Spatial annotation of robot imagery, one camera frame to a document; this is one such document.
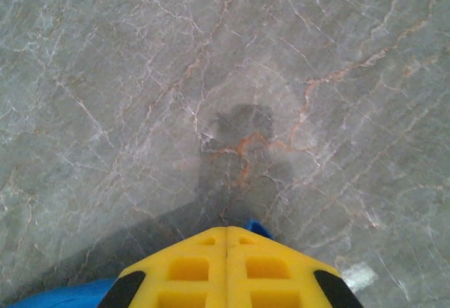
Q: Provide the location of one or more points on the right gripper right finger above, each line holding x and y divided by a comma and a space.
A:
267, 269

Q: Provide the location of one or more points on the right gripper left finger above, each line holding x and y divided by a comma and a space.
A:
190, 269

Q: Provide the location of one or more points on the blue t-shirt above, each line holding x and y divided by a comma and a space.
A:
70, 295

